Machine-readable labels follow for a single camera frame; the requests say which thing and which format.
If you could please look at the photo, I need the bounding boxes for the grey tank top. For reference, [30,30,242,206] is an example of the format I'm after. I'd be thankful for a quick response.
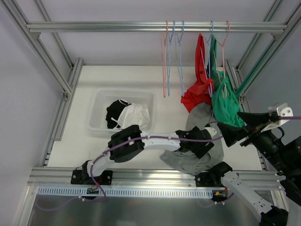
[160,102,224,175]

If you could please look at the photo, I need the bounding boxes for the white tank top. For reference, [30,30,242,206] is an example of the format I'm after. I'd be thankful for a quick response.
[110,103,150,129]

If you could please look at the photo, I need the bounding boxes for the light blue hanger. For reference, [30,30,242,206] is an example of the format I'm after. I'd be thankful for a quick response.
[204,20,214,97]
[175,21,185,97]
[167,21,175,96]

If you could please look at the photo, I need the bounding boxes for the pink hanger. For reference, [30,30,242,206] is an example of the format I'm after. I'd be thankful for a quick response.
[215,20,231,99]
[161,21,169,98]

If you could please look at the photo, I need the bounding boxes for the black tank top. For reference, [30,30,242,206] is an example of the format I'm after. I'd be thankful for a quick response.
[105,99,131,129]

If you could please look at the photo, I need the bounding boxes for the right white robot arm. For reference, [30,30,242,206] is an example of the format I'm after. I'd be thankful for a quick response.
[205,107,301,226]

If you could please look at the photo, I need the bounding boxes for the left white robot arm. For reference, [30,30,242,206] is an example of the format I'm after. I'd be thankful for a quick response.
[79,124,221,186]

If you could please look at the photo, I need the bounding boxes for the green tank top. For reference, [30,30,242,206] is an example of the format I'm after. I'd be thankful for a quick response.
[208,35,244,127]

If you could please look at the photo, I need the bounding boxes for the red tank top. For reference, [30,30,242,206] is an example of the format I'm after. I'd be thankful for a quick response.
[181,33,214,113]

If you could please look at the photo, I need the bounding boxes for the white plastic basket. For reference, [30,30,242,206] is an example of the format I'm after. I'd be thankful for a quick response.
[87,88,157,133]

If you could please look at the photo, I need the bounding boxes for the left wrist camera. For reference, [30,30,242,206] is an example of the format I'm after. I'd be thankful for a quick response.
[204,126,217,138]

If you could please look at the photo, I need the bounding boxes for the aluminium frame right post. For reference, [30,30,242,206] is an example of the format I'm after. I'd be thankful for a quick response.
[226,0,301,97]

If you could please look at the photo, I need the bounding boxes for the aluminium frame post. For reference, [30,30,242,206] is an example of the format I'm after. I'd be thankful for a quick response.
[226,0,301,97]
[0,0,84,102]

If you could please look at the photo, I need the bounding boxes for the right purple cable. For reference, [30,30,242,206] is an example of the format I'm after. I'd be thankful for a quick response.
[278,114,301,121]

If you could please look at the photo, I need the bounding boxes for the purple cable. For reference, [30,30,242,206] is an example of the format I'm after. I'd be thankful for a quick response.
[278,114,301,121]
[87,121,224,203]

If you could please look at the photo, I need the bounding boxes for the white slotted cable duct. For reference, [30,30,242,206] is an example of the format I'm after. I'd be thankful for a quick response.
[37,186,213,199]

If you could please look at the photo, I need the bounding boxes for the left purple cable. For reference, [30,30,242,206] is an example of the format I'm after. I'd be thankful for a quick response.
[87,121,224,203]

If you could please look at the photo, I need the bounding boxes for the aluminium frame left post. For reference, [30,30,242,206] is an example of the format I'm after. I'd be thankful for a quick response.
[0,0,84,102]

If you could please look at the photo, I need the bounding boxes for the aluminium front rail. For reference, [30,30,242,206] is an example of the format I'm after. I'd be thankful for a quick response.
[27,167,283,190]

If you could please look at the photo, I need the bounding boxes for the aluminium hanging rail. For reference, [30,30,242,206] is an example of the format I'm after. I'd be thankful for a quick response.
[26,21,288,34]

